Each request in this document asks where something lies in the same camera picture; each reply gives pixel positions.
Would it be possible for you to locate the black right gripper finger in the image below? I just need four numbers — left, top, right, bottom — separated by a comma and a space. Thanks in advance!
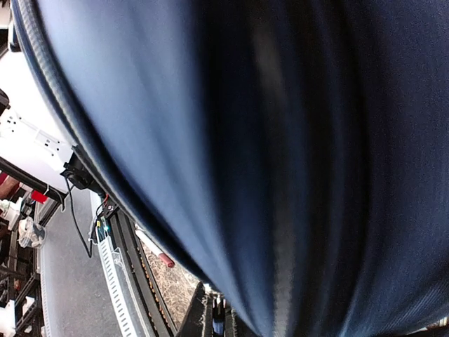
176, 282, 213, 337

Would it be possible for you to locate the navy blue student backpack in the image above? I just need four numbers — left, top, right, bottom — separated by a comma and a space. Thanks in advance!
11, 1, 448, 336

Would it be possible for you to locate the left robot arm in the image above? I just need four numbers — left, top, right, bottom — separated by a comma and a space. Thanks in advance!
1, 51, 88, 195

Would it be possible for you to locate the white pen red cap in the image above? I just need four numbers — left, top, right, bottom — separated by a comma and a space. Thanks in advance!
135, 226, 175, 268

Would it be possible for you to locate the small circuit board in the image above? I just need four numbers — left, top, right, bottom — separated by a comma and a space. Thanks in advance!
94, 200, 119, 237

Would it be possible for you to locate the black front rail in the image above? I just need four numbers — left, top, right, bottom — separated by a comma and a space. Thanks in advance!
108, 209, 177, 336

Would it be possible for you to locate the white slotted cable duct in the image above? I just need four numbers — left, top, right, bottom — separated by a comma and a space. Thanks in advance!
94, 225, 140, 336

